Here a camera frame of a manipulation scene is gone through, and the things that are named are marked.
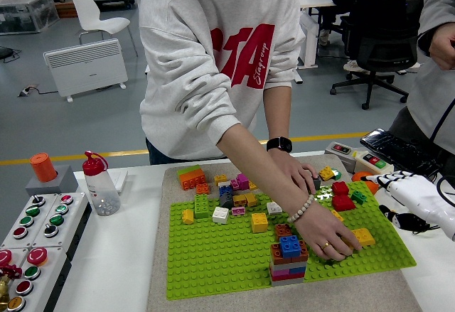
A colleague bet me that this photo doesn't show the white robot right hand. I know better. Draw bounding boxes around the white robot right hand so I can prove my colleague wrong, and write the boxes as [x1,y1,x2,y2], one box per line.
[369,171,455,242]

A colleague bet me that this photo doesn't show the person's right hand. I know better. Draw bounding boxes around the person's right hand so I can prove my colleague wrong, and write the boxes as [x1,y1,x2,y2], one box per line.
[429,26,455,71]
[293,203,363,262]

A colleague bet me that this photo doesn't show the person's left hand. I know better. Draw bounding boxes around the person's left hand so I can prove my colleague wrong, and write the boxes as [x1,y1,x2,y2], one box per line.
[273,152,319,195]

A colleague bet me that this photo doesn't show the yellow curved brick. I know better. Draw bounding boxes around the yellow curved brick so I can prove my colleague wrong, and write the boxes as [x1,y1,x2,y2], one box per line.
[341,227,377,251]

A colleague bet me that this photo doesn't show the blue square brick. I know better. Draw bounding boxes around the blue square brick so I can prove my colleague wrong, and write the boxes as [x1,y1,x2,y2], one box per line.
[279,235,303,259]

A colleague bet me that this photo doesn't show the black plastic-wrapped device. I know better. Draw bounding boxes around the black plastic-wrapped device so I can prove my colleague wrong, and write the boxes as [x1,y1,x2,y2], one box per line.
[359,128,444,181]

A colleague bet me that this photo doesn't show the green studded baseplate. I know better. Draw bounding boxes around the green studded baseplate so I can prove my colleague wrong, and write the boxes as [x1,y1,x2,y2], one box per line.
[166,180,417,301]

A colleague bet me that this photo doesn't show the white square brick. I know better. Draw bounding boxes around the white square brick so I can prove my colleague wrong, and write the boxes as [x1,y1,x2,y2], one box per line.
[211,206,230,225]
[266,200,284,216]

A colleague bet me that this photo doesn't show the small brown square brick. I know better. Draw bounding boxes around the small brown square brick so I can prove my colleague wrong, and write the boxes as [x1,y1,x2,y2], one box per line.
[274,223,293,240]

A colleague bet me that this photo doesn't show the brown-topped multicolour brick stack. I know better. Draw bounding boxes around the brown-topped multicolour brick stack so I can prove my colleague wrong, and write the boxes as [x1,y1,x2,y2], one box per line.
[269,241,309,287]

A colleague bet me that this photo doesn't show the tall yellow square brick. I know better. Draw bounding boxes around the tall yellow square brick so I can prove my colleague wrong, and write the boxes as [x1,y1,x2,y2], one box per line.
[250,212,269,234]

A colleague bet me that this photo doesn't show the dark grey slope brick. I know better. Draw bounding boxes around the dark grey slope brick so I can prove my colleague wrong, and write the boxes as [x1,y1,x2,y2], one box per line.
[218,193,235,210]

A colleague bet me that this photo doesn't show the long green brick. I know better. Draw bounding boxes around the long green brick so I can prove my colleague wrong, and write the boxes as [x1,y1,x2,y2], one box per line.
[193,193,210,220]

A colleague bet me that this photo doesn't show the orange and green brick block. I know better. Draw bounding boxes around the orange and green brick block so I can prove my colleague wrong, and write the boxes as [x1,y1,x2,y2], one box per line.
[177,165,207,191]

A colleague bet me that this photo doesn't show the black wristwatch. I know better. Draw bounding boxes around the black wristwatch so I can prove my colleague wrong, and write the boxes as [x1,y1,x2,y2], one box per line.
[265,136,294,153]

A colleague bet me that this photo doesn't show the black office chair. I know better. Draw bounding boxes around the black office chair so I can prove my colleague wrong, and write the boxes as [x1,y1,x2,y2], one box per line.
[329,0,420,111]

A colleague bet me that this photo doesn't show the orange fruit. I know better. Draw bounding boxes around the orange fruit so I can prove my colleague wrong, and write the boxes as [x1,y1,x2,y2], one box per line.
[351,171,378,195]

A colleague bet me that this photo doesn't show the cream red-green button box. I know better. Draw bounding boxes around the cream red-green button box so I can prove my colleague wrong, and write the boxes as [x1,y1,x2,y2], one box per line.
[354,150,395,178]

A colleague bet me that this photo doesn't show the white box under desk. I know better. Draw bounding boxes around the white box under desk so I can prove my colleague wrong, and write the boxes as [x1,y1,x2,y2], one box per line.
[300,11,319,70]

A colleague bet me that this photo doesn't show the clear bottle with red cap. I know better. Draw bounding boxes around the clear bottle with red cap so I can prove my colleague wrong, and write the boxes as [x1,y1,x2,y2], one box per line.
[82,151,121,217]

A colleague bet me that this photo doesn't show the grey block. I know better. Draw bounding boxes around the grey block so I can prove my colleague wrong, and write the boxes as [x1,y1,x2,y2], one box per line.
[25,165,79,198]

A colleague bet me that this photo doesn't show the white panel heater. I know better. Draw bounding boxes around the white panel heater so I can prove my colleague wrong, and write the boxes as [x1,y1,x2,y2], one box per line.
[43,38,129,104]

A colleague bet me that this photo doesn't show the black cart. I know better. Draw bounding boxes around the black cart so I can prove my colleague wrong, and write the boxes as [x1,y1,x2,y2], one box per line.
[95,0,137,11]

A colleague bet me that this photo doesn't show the white plastic chair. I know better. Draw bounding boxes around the white plastic chair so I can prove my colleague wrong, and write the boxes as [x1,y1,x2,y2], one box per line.
[70,0,139,58]

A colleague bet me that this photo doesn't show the orange cylinder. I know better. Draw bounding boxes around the orange cylinder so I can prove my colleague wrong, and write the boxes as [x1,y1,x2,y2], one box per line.
[28,153,58,183]

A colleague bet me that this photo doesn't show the grey emergency-stop button box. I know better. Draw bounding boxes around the grey emergency-stop button box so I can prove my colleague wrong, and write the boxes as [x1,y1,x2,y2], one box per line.
[0,246,72,312]

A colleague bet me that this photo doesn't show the grey push-button box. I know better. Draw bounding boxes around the grey push-button box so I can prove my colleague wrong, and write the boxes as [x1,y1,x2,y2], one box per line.
[0,192,92,256]

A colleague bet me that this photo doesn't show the wooden box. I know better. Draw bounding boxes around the wooden box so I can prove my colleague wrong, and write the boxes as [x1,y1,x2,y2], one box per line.
[53,1,77,18]

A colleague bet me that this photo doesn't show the black floor stand base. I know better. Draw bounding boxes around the black floor stand base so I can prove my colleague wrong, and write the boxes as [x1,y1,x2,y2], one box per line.
[0,47,22,64]

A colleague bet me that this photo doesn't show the clear storage crate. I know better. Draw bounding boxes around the clear storage crate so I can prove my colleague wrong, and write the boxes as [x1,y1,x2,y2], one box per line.
[0,0,60,36]

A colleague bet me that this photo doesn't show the brass valve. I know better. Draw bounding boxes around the brass valve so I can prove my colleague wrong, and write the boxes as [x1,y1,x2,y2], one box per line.
[0,276,11,311]

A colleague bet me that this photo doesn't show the beaded bracelet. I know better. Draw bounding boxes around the beaded bracelet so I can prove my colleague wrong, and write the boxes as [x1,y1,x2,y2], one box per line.
[286,193,316,224]

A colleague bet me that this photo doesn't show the grey switch box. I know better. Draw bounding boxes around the grey switch box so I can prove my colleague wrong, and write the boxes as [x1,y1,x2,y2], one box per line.
[323,141,362,171]

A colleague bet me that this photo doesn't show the white wall switch plate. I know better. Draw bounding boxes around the white wall switch plate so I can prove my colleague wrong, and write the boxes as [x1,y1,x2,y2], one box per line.
[106,168,129,195]

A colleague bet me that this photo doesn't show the floor socket with cable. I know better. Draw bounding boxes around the floor socket with cable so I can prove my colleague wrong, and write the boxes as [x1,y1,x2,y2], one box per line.
[17,83,60,98]

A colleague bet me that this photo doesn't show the red valve handle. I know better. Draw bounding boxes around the red valve handle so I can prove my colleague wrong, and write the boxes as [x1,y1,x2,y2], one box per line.
[0,264,23,280]

